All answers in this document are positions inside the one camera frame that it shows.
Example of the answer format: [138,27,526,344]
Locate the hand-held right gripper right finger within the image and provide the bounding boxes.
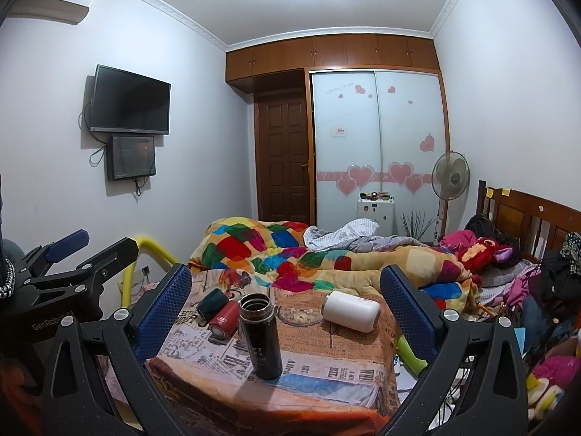
[379,265,530,436]

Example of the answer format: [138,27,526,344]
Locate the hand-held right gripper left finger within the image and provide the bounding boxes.
[41,262,194,436]

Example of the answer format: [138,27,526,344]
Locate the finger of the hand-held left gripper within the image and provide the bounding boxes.
[18,229,90,283]
[25,237,139,304]

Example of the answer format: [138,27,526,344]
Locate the white plastic bottle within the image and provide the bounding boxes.
[321,291,381,333]

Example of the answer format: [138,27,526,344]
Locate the black thermos cup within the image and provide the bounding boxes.
[238,293,283,381]

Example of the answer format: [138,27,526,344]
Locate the yellow foam tube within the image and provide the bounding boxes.
[120,235,180,306]

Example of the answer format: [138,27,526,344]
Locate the green tube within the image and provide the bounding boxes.
[395,334,428,374]

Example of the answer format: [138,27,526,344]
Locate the dark green can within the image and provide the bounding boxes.
[196,288,229,328]

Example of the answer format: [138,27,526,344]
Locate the red can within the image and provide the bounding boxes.
[209,300,240,341]

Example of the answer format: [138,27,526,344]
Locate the spiky potted plant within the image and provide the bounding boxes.
[402,210,436,241]

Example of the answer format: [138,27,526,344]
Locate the pink garment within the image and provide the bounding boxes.
[438,230,477,256]

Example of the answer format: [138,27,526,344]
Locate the newspaper print tablecloth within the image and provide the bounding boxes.
[145,269,403,419]

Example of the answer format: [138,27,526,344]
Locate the small white cabinet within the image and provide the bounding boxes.
[356,197,395,237]

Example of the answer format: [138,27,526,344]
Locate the red plush toy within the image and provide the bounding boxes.
[455,235,521,279]

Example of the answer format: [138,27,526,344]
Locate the grey checked cloth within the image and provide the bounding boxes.
[303,218,380,252]

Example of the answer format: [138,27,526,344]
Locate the glass ashtray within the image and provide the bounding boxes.
[278,306,324,327]

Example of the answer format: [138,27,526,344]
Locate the colourful patchwork quilt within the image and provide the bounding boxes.
[188,217,483,312]

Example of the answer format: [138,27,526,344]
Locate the standing fan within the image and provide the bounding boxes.
[431,151,471,238]

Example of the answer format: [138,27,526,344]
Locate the pile of clothes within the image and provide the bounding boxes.
[472,231,581,423]

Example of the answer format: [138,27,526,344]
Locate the wooden bed headboard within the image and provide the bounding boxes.
[476,180,581,265]

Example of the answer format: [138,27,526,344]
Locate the white heart print wardrobe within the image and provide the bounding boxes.
[309,69,451,242]

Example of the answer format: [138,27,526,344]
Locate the brown wooden door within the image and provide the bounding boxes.
[254,91,315,226]

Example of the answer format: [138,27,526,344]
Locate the white air conditioner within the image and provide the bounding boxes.
[7,0,90,26]

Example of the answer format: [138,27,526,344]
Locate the brown overhead cabinets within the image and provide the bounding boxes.
[226,33,442,94]

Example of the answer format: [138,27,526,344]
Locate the black white braided cable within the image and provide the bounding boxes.
[0,258,17,301]

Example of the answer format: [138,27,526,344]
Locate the small black wall monitor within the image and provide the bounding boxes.
[106,135,157,182]

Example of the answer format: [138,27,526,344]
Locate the black wall television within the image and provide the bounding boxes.
[89,64,172,136]

